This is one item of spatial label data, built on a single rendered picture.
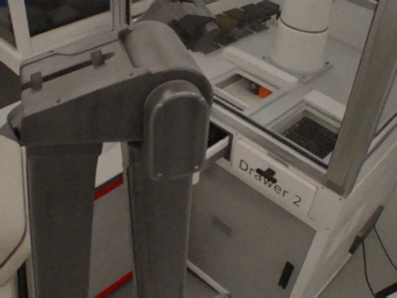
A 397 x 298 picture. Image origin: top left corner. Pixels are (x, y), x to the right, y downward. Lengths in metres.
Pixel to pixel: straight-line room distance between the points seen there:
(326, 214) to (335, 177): 0.14
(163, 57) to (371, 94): 0.79
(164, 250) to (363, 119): 0.74
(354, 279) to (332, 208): 1.06
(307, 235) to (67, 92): 1.19
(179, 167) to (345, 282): 1.99
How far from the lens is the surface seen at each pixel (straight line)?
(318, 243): 1.38
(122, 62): 0.29
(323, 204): 1.27
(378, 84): 1.02
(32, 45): 1.91
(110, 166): 1.49
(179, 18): 0.75
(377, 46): 0.99
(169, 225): 0.40
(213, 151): 1.36
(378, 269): 2.37
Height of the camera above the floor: 1.76
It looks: 40 degrees down
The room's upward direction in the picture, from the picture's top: 5 degrees clockwise
